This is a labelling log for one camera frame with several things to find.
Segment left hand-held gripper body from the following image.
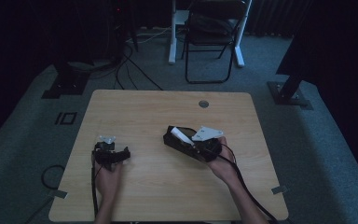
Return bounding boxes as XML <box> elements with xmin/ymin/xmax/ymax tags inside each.
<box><xmin>90</xmin><ymin>134</ymin><xmax>118</xmax><ymax>172</ymax></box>

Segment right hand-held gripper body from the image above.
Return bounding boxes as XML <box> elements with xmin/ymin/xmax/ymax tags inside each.
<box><xmin>191</xmin><ymin>125</ymin><xmax>225</xmax><ymax>163</ymax></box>

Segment black pencil case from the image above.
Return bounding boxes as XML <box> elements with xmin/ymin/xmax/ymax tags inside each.
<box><xmin>162</xmin><ymin>125</ymin><xmax>213</xmax><ymax>163</ymax></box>

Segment white stick eraser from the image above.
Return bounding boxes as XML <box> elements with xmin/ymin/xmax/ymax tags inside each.
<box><xmin>170</xmin><ymin>126</ymin><xmax>196</xmax><ymax>147</ymax></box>

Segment person's right hand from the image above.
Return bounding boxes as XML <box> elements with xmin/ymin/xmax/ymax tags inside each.
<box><xmin>207</xmin><ymin>136</ymin><xmax>239</xmax><ymax>186</ymax></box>

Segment person's left hand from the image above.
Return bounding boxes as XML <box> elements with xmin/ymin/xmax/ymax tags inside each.
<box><xmin>94</xmin><ymin>161</ymin><xmax>124</xmax><ymax>202</ymax></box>

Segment grey tape piece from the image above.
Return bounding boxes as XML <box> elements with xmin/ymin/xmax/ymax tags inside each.
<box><xmin>48</xmin><ymin>189</ymin><xmax>69</xmax><ymax>200</ymax></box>
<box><xmin>270</xmin><ymin>185</ymin><xmax>289</xmax><ymax>196</ymax></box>

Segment black stand base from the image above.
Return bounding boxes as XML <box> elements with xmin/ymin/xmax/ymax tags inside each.
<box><xmin>41</xmin><ymin>61</ymin><xmax>91</xmax><ymax>100</ymax></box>
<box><xmin>267</xmin><ymin>73</ymin><xmax>314</xmax><ymax>111</ymax></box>

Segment black folding chair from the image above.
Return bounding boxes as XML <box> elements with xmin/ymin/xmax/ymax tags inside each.
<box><xmin>184</xmin><ymin>0</ymin><xmax>242</xmax><ymax>85</ymax></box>

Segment dark bag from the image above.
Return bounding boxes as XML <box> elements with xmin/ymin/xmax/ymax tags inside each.
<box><xmin>187</xmin><ymin>13</ymin><xmax>236</xmax><ymax>37</ymax></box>

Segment dark curtain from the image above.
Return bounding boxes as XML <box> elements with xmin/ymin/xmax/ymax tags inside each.
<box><xmin>275</xmin><ymin>0</ymin><xmax>358</xmax><ymax>194</ymax></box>

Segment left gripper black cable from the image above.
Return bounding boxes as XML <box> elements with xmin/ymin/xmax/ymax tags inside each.
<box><xmin>89</xmin><ymin>152</ymin><xmax>100</xmax><ymax>217</ymax></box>

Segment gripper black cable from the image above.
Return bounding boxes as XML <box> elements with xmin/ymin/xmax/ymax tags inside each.
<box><xmin>219</xmin><ymin>143</ymin><xmax>282</xmax><ymax>224</ymax></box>
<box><xmin>89</xmin><ymin>152</ymin><xmax>100</xmax><ymax>217</ymax></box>

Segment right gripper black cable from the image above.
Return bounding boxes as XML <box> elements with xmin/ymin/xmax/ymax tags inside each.
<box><xmin>219</xmin><ymin>143</ymin><xmax>282</xmax><ymax>224</ymax></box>

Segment black floor cables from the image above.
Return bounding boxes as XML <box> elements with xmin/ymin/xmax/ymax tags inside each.
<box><xmin>113</xmin><ymin>43</ymin><xmax>164</xmax><ymax>91</ymax></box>

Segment white desk frame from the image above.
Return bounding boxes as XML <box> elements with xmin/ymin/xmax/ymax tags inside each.
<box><xmin>168</xmin><ymin>0</ymin><xmax>253</xmax><ymax>69</ymax></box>

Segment white floor cable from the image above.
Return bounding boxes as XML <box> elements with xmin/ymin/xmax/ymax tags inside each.
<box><xmin>125</xmin><ymin>26</ymin><xmax>172</xmax><ymax>45</ymax></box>

